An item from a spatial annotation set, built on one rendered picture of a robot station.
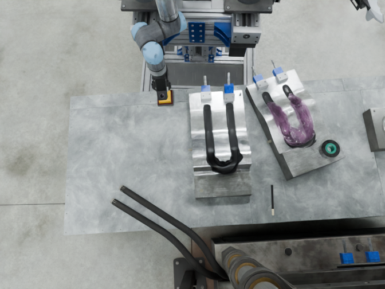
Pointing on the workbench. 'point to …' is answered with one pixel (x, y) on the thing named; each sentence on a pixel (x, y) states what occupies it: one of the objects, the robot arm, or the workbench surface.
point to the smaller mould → (375, 128)
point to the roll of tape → (330, 148)
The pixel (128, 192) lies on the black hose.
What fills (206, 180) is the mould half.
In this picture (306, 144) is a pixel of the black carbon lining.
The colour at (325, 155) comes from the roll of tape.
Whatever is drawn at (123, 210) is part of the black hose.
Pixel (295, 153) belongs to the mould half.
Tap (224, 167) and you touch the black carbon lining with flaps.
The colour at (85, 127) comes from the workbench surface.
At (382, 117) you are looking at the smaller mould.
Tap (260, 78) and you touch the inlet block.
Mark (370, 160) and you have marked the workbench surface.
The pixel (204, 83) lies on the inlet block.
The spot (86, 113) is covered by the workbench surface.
